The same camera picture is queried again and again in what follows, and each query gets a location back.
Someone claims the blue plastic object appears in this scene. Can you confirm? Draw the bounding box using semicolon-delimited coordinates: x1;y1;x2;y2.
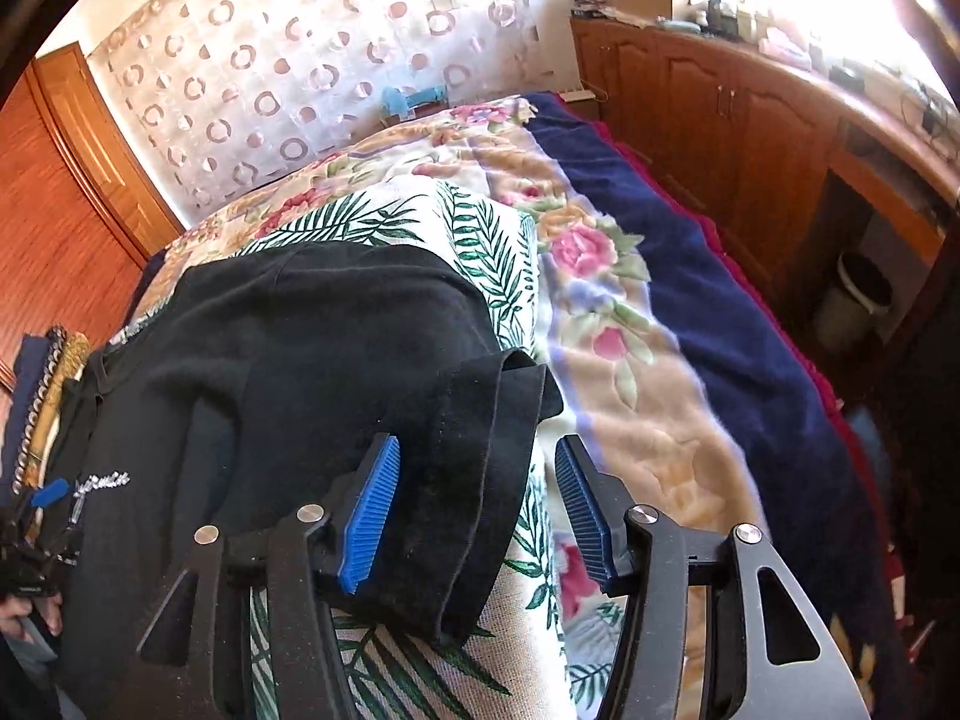
380;85;445;125

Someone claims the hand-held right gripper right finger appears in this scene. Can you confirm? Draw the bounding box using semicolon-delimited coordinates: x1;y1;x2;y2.
555;435;871;720

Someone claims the white trash bin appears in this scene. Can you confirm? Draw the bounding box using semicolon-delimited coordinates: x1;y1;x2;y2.
814;251;893;353

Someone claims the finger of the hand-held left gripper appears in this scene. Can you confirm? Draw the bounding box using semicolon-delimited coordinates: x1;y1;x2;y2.
34;529;83;567
13;478;72;522

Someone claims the navy garment with chain trim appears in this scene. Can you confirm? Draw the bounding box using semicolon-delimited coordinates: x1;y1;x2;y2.
0;326;91;500

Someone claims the black t-shirt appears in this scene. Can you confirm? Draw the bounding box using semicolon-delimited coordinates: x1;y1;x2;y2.
56;244;563;720

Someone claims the wooden cabinet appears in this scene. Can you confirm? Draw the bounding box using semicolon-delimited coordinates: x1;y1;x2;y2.
570;15;960;331

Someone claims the white patterned curtain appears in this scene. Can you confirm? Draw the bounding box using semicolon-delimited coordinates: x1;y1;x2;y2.
88;0;586;230

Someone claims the floral blanket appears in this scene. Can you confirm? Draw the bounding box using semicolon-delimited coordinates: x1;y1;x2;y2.
146;94;796;720

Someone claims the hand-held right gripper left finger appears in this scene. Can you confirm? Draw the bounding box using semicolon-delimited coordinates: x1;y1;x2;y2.
135;433;402;720

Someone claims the navy blanket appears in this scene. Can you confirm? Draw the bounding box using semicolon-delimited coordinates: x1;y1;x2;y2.
525;92;901;720

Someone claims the person's left hand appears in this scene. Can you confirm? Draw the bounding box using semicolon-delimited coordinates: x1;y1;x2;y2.
0;591;65;638

